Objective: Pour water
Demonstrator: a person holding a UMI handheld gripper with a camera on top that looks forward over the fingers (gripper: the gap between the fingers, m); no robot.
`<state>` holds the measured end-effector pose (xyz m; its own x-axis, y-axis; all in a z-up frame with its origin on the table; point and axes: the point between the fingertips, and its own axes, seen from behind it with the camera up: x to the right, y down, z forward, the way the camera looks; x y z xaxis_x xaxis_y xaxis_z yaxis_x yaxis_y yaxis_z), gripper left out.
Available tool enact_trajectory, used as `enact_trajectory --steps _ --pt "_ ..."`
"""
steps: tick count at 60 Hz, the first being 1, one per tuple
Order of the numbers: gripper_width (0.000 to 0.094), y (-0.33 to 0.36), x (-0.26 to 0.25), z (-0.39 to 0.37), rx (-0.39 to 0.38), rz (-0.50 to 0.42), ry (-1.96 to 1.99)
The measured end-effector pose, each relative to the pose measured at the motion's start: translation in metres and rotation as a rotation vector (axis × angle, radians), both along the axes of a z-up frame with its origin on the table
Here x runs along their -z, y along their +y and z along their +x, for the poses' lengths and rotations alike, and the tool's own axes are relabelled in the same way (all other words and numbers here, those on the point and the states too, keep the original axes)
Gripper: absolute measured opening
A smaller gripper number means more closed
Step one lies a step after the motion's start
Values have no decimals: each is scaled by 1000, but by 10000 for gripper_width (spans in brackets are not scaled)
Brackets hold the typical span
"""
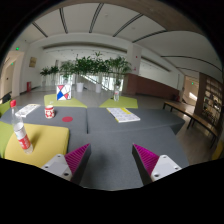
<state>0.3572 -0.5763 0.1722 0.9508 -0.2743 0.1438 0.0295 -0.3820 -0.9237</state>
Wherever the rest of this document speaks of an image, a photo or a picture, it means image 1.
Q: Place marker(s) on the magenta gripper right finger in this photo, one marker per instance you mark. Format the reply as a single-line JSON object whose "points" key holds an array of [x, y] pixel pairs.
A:
{"points": [[151, 166]]}

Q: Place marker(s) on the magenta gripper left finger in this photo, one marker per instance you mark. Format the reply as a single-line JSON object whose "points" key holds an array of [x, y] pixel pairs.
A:
{"points": [[71, 166]]}

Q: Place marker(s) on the red-capped water bottle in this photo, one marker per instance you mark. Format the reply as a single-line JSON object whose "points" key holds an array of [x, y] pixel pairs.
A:
{"points": [[19, 129]]}

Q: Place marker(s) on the clear distant water bottle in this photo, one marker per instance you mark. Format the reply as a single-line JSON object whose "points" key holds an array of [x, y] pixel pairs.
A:
{"points": [[116, 93]]}

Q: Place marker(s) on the yellow seat cushion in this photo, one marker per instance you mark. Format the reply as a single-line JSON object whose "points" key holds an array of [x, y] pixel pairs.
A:
{"points": [[47, 141]]}

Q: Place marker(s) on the red white patterned mug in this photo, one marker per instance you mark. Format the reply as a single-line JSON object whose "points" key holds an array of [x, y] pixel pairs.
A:
{"points": [[49, 111]]}

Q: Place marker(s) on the yellow open booklet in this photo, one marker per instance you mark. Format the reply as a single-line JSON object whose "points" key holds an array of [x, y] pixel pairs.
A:
{"points": [[122, 115]]}

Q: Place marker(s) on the long wooden bench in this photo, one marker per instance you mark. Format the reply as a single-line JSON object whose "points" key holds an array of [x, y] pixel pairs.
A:
{"points": [[194, 118]]}

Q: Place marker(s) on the green table left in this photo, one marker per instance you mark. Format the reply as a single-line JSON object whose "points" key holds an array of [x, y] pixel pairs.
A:
{"points": [[50, 99]]}

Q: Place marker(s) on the green table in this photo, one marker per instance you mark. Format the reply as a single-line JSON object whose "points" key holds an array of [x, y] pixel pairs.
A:
{"points": [[50, 99], [123, 102]]}

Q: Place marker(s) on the green table right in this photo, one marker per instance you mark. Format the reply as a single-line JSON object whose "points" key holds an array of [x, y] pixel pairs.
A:
{"points": [[123, 102]]}

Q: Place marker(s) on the white magazine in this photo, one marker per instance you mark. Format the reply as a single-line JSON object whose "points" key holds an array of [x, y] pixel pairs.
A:
{"points": [[26, 110]]}

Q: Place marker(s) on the colourful geometric cube box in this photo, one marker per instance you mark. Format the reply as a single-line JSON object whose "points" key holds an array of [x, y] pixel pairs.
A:
{"points": [[63, 92]]}

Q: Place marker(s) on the wooden bookshelf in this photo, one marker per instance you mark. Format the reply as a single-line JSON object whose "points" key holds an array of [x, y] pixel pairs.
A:
{"points": [[209, 99]]}

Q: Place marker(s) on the green chair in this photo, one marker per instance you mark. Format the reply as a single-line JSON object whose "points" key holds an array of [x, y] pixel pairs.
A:
{"points": [[4, 107]]}

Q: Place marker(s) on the red fire extinguisher box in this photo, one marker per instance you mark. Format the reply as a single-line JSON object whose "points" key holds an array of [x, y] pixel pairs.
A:
{"points": [[28, 86]]}

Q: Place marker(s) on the potted plant white pot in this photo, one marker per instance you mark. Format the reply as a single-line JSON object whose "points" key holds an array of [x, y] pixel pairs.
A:
{"points": [[80, 67]]}

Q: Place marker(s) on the potted plant centre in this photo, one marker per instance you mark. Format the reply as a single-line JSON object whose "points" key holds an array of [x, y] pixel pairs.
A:
{"points": [[99, 68]]}

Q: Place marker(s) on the potted plant right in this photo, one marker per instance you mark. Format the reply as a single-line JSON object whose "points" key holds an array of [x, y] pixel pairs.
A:
{"points": [[118, 67]]}

